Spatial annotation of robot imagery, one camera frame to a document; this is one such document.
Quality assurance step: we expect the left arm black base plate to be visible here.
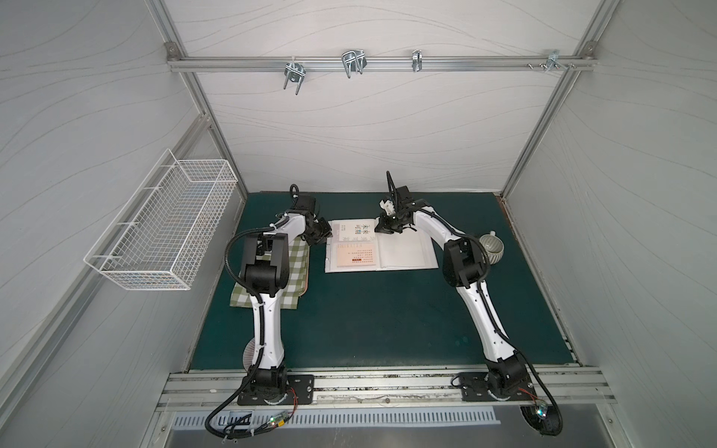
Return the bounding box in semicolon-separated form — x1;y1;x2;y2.
236;371;315;406

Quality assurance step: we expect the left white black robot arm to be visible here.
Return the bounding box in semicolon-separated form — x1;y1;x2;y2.
239;193;330;403

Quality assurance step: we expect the pink ribbed cup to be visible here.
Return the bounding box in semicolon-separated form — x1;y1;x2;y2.
242;339;257;371

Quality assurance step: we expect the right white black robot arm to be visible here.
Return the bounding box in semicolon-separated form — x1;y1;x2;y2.
375;177;530;401

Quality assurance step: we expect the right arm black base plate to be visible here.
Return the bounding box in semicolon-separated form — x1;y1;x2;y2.
450;371;536;402

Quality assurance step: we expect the metal bracket with screws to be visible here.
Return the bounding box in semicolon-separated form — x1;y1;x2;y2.
527;50;577;73

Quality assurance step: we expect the right black corrugated cable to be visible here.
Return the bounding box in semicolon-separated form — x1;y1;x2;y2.
416;203;564;437

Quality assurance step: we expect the horizontal aluminium rail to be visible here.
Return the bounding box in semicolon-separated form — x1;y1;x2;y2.
167;54;599;73

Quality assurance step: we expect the white slotted vent strip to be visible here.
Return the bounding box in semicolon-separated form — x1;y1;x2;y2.
172;406;502;430

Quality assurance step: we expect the left black corrugated cable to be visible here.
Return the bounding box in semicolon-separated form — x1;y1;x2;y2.
204;220;292;439

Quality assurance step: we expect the green checkered photo album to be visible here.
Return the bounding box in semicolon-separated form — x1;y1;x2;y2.
230;238;310;310

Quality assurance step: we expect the ribbed grey ceramic teapot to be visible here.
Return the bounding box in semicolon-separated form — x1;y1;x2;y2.
479;231;505;265

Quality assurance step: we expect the pale pink photo card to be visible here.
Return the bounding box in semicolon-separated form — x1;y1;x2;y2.
335;242;379;268

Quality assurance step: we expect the white photo album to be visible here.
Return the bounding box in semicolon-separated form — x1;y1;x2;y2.
325;220;438;274

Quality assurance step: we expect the white wire basket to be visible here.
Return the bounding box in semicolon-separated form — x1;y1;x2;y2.
83;149;237;291

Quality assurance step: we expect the black corrugated cable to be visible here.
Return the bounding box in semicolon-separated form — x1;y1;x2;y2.
416;203;564;437
204;220;292;439

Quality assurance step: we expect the white photo card black text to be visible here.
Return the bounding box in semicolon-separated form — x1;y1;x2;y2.
337;220;375;242

